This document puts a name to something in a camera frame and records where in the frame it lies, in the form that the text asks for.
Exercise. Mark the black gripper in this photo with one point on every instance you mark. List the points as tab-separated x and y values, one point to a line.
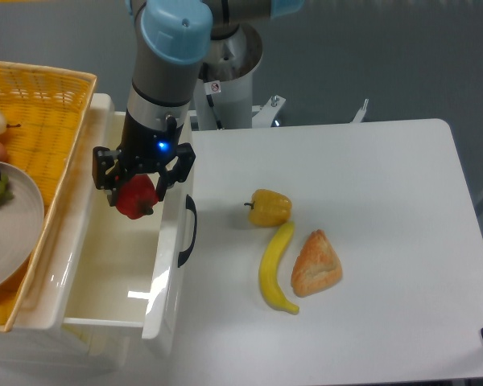
143	150

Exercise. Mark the red bell pepper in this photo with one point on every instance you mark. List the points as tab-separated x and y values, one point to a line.
137	198

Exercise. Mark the white drawer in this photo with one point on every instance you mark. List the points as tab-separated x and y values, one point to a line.
127	283

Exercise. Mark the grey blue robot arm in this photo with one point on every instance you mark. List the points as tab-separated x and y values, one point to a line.
190	54

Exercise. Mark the yellow bell pepper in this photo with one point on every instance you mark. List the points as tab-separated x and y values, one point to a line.
268	208

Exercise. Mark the white drawer cabinet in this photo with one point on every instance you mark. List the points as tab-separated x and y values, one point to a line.
39	334

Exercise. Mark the yellow woven basket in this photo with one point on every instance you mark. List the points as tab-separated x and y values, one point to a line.
46	107

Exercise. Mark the grey round plate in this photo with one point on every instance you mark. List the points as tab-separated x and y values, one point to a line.
21	221

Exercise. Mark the yellow banana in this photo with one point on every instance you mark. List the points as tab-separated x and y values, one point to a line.
270	289

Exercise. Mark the triangular bread pastry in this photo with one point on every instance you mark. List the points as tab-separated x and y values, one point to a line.
317	267

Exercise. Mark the black drawer handle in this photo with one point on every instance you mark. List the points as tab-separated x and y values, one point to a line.
190	231

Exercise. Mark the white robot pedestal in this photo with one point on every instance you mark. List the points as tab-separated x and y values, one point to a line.
223	96

